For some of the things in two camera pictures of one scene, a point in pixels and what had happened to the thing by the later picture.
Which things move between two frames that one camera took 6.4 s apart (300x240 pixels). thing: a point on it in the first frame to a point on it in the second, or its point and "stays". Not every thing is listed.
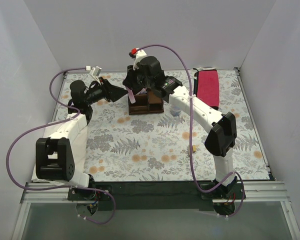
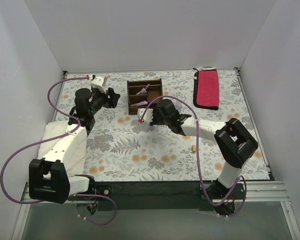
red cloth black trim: (206, 87) stays
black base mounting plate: (155, 196) stays
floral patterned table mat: (156, 147) stays
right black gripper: (129, 81) to (154, 120)
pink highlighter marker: (131, 95) to (142, 102)
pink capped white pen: (142, 91) stays
